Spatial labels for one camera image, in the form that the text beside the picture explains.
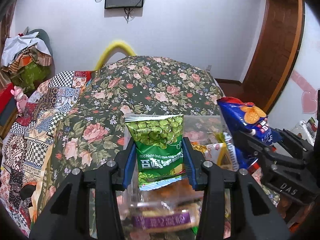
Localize clear plastic storage box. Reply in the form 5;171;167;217
120;115;239;239

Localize blue biscuit snack bag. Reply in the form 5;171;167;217
216;96;283;174

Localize green floral bedspread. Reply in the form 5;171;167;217
37;55;281;240

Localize purple label cracker pack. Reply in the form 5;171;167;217
131;202;202;233

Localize pile of clothes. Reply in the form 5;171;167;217
1;29;53;93

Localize green peas snack bag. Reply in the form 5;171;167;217
125;114;187;191

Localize patchwork checkered quilt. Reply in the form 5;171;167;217
1;71;91;237

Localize brown wooden door frame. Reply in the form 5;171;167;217
242;0;305;113

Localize orange bread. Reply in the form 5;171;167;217
143;178;203;209

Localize white cabinet with pink hearts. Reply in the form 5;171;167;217
268;5;319;130

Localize yellow foam tube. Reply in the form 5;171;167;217
94;40;136;71

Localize yellow Kaka snack bag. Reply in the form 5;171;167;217
193;133;233;170

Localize pink plush toy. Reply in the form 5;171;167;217
10;86;28;113

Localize person's right hand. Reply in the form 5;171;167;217
277;195;315;228

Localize red box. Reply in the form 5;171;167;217
0;82;14;113

